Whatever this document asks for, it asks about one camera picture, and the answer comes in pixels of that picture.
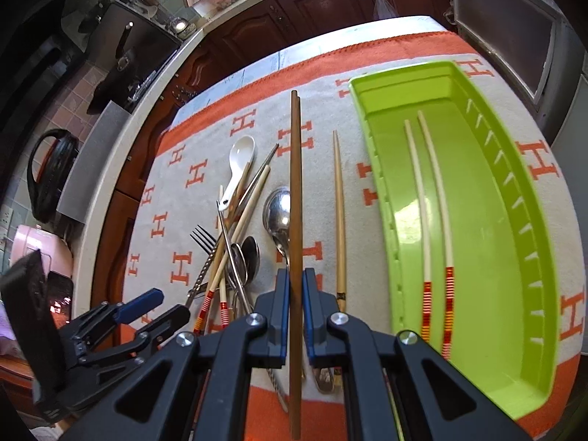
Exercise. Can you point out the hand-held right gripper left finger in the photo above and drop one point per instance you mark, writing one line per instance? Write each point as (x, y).
(285, 312)

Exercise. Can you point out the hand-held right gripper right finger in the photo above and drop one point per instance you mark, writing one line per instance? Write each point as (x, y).
(308, 317)

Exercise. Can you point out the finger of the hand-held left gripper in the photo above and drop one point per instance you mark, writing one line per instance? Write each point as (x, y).
(170, 319)
(138, 305)

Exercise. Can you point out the steel fork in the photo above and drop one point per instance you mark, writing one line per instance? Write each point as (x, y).
(204, 239)

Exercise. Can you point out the large steel spoon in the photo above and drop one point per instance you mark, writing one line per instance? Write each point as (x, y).
(275, 213)

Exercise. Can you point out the light bamboo chopstick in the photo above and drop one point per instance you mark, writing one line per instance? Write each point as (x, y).
(340, 220)

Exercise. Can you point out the white ceramic spoon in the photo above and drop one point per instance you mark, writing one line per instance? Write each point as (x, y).
(241, 151)

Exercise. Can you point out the green plastic tray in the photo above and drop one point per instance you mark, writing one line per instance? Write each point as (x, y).
(487, 257)

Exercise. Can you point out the smartphone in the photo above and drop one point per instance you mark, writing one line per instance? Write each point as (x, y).
(59, 294)

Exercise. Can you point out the pink appliance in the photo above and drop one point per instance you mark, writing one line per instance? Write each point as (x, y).
(36, 239)

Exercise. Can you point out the orange beige printed blanket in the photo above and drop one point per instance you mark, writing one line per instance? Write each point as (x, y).
(206, 202)

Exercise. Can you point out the black kettle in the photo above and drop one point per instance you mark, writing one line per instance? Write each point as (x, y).
(55, 170)

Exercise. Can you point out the stainless steel panel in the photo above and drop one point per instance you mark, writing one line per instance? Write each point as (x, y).
(92, 161)

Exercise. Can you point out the black range hood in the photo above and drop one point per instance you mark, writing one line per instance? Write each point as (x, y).
(27, 55)

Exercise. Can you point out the stainless steel stove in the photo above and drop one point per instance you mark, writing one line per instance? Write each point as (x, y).
(151, 41)

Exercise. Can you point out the small metal bowl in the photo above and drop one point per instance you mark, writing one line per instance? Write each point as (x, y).
(179, 26)

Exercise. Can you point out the small black pan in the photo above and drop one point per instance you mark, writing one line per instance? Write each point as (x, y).
(92, 18)

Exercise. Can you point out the clear plastic bag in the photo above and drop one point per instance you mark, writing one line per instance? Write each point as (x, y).
(383, 5)

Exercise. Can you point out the white wall socket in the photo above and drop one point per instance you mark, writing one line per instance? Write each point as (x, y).
(4, 223)

